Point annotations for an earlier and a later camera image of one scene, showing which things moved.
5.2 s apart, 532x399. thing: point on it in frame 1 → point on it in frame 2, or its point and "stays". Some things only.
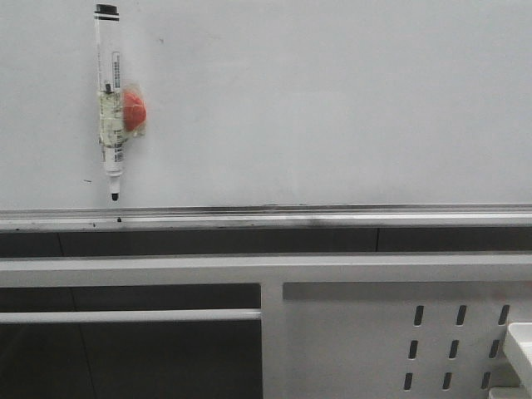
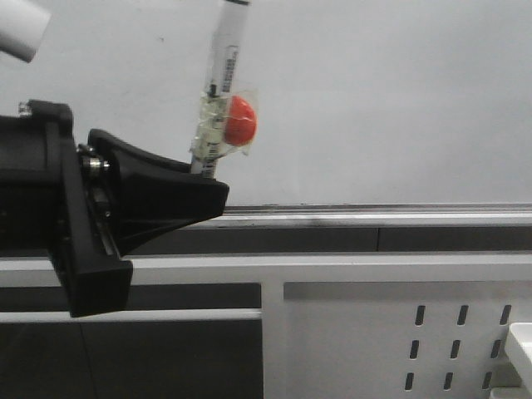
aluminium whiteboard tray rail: [268, 218] stays
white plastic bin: [518, 351] stays
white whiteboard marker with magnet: [122, 110] → [230, 117]
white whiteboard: [272, 103] stays
